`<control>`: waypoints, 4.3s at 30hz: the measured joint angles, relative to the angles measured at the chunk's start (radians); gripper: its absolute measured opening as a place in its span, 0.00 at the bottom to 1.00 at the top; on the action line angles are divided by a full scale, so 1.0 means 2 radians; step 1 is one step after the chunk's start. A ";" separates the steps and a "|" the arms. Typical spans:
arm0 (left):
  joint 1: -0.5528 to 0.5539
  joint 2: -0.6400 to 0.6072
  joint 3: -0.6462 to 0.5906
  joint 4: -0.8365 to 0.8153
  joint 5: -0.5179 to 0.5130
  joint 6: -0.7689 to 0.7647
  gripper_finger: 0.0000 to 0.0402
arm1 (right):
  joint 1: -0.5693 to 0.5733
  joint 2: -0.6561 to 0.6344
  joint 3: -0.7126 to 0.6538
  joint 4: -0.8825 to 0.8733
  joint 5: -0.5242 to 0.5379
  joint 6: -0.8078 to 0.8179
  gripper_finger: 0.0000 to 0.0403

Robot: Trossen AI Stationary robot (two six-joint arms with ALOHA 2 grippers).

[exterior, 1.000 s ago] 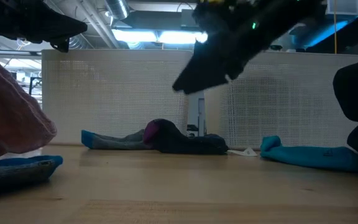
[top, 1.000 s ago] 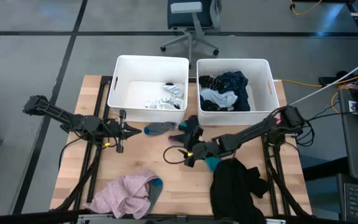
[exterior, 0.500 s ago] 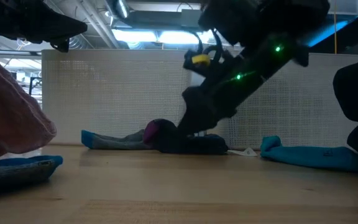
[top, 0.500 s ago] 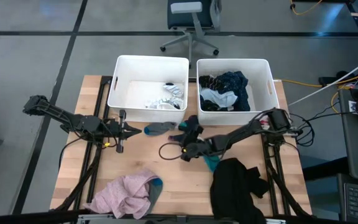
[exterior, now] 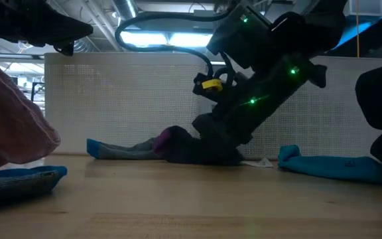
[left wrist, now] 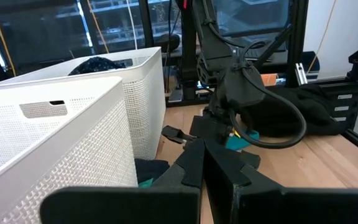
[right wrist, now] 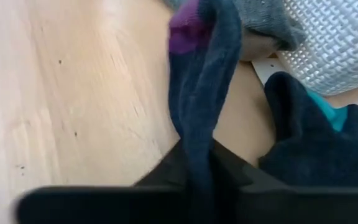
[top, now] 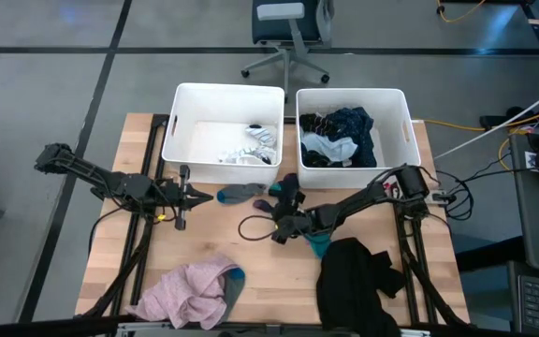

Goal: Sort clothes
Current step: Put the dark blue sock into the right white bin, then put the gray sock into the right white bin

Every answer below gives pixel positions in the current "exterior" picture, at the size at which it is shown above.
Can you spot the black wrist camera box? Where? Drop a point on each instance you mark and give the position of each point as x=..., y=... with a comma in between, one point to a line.
x=211, y=96

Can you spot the pink garment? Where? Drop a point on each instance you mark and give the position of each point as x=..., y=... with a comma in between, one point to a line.
x=8, y=126

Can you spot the dark sock with purple patch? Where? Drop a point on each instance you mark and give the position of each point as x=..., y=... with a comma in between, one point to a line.
x=184, y=146

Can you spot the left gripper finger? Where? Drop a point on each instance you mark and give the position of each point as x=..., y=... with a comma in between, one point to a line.
x=76, y=31

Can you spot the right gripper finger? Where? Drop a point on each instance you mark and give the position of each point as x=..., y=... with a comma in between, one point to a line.
x=216, y=144
x=234, y=151

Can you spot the gray sock with blue toe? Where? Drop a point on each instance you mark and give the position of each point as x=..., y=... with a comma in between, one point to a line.
x=12, y=186
x=121, y=152

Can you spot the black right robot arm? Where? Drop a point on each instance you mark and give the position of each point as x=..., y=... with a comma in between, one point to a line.
x=277, y=30

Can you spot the teal sock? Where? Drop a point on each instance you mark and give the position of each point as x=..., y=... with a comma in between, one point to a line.
x=327, y=167

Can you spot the bright ceiling light panel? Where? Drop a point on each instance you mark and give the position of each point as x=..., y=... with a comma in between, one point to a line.
x=164, y=39

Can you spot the silver round air duct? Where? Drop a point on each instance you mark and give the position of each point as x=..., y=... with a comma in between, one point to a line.
x=126, y=8

